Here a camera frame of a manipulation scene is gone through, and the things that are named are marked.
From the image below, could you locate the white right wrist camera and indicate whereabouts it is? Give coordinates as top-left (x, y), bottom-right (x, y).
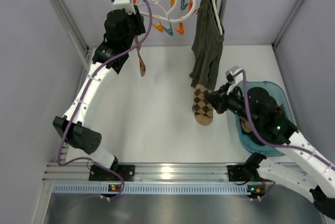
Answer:
top-left (225, 66), bottom-right (243, 95)

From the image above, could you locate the white garment hanger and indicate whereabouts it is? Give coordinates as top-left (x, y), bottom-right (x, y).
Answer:
top-left (211, 0), bottom-right (224, 36)

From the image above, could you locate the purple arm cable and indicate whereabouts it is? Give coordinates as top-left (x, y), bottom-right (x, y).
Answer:
top-left (57, 0), bottom-right (153, 198)
top-left (239, 69), bottom-right (335, 198)

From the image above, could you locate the aluminium mounting rail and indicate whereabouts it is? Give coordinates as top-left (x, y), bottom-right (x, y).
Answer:
top-left (42, 163), bottom-right (234, 183)

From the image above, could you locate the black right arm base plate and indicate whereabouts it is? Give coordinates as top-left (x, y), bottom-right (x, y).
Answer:
top-left (227, 165), bottom-right (260, 183)

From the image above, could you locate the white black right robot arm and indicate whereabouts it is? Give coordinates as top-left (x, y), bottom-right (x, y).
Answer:
top-left (205, 83), bottom-right (334, 219)

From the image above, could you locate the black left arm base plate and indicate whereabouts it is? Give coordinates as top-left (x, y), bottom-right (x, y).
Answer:
top-left (88, 165), bottom-right (135, 182)

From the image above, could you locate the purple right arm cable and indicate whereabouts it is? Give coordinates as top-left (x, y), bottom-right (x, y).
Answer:
top-left (239, 69), bottom-right (335, 198)

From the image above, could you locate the teal plastic basket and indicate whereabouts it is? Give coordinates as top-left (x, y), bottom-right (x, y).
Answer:
top-left (230, 80), bottom-right (295, 156)

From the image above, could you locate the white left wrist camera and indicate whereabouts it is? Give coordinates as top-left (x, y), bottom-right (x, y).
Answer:
top-left (114, 0), bottom-right (136, 15)

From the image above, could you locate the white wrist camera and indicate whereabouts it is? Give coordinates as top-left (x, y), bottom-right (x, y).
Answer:
top-left (114, 0), bottom-right (136, 15)
top-left (225, 66), bottom-right (243, 95)

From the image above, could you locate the brown beige checked sock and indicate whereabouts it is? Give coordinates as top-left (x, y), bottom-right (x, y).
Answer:
top-left (192, 84), bottom-right (213, 126)

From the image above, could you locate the white clip sock hanger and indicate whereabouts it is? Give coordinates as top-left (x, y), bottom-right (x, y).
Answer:
top-left (132, 0), bottom-right (197, 37)

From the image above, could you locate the white slotted cable duct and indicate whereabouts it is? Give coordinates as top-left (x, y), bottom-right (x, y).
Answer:
top-left (52, 183), bottom-right (263, 195)

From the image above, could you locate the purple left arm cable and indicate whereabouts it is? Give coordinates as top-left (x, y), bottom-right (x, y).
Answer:
top-left (57, 0), bottom-right (153, 198)

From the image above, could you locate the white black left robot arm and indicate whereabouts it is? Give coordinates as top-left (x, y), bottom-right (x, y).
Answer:
top-left (53, 5), bottom-right (146, 172)

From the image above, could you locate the olive green hanging garment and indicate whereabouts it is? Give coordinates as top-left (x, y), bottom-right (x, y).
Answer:
top-left (189, 0), bottom-right (225, 90)

